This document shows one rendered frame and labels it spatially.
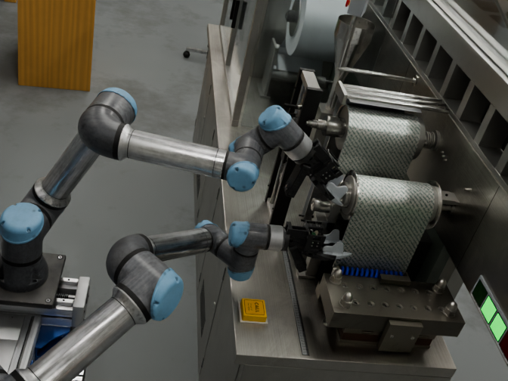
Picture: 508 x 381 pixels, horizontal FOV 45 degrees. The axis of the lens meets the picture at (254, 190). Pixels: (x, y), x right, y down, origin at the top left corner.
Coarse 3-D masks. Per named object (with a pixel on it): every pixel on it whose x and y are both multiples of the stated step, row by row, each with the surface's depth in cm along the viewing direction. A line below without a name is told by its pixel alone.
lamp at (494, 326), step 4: (496, 316) 158; (496, 320) 158; (500, 320) 156; (492, 324) 159; (496, 324) 158; (500, 324) 156; (504, 324) 154; (492, 328) 159; (496, 328) 158; (500, 328) 156; (504, 328) 154; (496, 332) 157; (500, 332) 155; (496, 336) 157
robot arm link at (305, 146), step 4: (304, 132) 166; (304, 136) 164; (304, 140) 164; (308, 140) 165; (300, 144) 163; (304, 144) 164; (308, 144) 165; (296, 148) 164; (300, 148) 164; (304, 148) 164; (308, 148) 165; (284, 152) 167; (288, 152) 165; (292, 152) 164; (296, 152) 164; (300, 152) 164; (304, 152) 165; (308, 152) 165; (292, 156) 166; (296, 156) 165; (300, 156) 165; (304, 156) 166
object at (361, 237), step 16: (352, 224) 180; (368, 224) 180; (352, 240) 183; (368, 240) 184; (384, 240) 184; (400, 240) 185; (416, 240) 186; (352, 256) 187; (368, 256) 188; (384, 256) 188; (400, 256) 189
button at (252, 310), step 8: (240, 304) 184; (248, 304) 182; (256, 304) 183; (264, 304) 184; (248, 312) 180; (256, 312) 180; (264, 312) 181; (248, 320) 180; (256, 320) 180; (264, 320) 180
